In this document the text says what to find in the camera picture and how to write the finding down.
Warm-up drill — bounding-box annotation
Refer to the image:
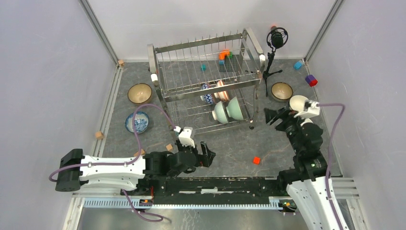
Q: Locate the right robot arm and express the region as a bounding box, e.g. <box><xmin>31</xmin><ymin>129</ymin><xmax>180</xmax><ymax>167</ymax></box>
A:
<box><xmin>264</xmin><ymin>107</ymin><xmax>348</xmax><ymax>230</ymax></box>

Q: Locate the steel two-tier dish rack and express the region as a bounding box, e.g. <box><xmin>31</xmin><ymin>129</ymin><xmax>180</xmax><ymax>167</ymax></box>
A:
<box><xmin>147</xmin><ymin>28</ymin><xmax>266</xmax><ymax>134</ymax></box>

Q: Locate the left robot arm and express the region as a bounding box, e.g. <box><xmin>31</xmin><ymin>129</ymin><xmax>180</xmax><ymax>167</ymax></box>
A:
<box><xmin>49</xmin><ymin>141</ymin><xmax>216</xmax><ymax>195</ymax></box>

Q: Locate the pink patterned rear bowl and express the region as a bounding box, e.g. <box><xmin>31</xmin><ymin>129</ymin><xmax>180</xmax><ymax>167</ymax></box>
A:
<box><xmin>201</xmin><ymin>82</ymin><xmax>215</xmax><ymax>105</ymax></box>

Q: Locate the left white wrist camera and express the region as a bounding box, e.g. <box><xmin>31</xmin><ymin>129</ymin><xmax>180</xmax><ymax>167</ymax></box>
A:
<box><xmin>173</xmin><ymin>126</ymin><xmax>195</xmax><ymax>148</ymax></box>

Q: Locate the wooden cube at left edge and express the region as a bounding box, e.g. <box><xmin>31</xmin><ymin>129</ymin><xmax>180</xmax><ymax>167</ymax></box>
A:
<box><xmin>95</xmin><ymin>131</ymin><xmax>104</xmax><ymax>140</ymax></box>

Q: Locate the red cube block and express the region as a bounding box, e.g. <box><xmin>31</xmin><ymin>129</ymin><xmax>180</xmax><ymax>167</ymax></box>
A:
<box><xmin>252</xmin><ymin>157</ymin><xmax>261</xmax><ymax>165</ymax></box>

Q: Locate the dark bowl with lattice band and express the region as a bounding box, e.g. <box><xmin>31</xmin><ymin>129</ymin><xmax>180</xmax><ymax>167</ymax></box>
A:
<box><xmin>271</xmin><ymin>82</ymin><xmax>293</xmax><ymax>102</ymax></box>

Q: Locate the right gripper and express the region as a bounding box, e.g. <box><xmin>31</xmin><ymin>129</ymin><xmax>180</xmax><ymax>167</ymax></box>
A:
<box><xmin>262</xmin><ymin>105</ymin><xmax>308</xmax><ymax>154</ymax></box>

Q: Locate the grey building baseplate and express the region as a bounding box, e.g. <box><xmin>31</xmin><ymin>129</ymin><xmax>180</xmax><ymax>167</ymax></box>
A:
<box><xmin>218</xmin><ymin>55</ymin><xmax>240</xmax><ymax>72</ymax></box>

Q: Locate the purple and red block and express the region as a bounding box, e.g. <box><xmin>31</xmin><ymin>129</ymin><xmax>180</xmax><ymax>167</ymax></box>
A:
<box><xmin>305</xmin><ymin>74</ymin><xmax>318</xmax><ymax>87</ymax></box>

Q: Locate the black microphone on tripod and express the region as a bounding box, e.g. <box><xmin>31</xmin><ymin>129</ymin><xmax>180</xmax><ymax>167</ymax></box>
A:
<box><xmin>262</xmin><ymin>26</ymin><xmax>289</xmax><ymax>97</ymax></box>

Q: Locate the white blue floral bowl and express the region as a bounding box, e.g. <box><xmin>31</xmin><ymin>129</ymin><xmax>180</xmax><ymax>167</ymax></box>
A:
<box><xmin>124</xmin><ymin>111</ymin><xmax>149</xmax><ymax>134</ymax></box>

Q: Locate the celadon green bowl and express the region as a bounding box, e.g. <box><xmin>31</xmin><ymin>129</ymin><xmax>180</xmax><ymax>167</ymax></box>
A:
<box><xmin>212</xmin><ymin>102</ymin><xmax>229</xmax><ymax>124</ymax></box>
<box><xmin>226</xmin><ymin>97</ymin><xmax>244</xmax><ymax>120</ymax></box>

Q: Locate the celadon green front bowl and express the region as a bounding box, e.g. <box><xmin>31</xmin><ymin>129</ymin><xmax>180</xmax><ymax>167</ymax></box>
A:
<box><xmin>226</xmin><ymin>97</ymin><xmax>244</xmax><ymax>120</ymax></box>

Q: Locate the red white patterned bowl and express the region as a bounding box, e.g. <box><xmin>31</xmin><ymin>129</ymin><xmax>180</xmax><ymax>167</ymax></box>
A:
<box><xmin>214</xmin><ymin>80</ymin><xmax>230</xmax><ymax>102</ymax></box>

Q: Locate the celadon green rear bowl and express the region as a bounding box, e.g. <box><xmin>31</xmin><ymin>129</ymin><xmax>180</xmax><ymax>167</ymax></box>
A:
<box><xmin>212</xmin><ymin>102</ymin><xmax>229</xmax><ymax>124</ymax></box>

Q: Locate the blue rimmed small bowl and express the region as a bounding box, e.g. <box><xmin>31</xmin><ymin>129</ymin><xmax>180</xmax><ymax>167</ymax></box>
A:
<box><xmin>289</xmin><ymin>95</ymin><xmax>313</xmax><ymax>126</ymax></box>

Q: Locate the long wooden block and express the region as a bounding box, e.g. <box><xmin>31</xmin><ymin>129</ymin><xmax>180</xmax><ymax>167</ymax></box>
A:
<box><xmin>134</xmin><ymin>149</ymin><xmax>145</xmax><ymax>157</ymax></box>

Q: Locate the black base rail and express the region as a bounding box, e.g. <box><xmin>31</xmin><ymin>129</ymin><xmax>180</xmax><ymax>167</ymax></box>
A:
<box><xmin>127</xmin><ymin>177</ymin><xmax>288</xmax><ymax>205</ymax></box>

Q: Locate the orange arch block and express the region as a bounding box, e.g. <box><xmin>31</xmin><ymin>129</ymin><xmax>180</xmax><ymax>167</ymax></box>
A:
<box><xmin>218</xmin><ymin>49</ymin><xmax>230</xmax><ymax>60</ymax></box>

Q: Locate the copper bowl with floral motif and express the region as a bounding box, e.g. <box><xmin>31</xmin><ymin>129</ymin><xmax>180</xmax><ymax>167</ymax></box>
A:
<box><xmin>127</xmin><ymin>83</ymin><xmax>152</xmax><ymax>106</ymax></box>

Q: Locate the small wooden cube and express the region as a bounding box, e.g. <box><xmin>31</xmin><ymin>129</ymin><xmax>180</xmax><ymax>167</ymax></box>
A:
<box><xmin>166</xmin><ymin>144</ymin><xmax>174</xmax><ymax>151</ymax></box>

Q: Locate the light blue block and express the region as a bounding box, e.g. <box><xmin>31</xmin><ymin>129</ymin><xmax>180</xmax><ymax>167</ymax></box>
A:
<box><xmin>293</xmin><ymin>60</ymin><xmax>304</xmax><ymax>70</ymax></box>

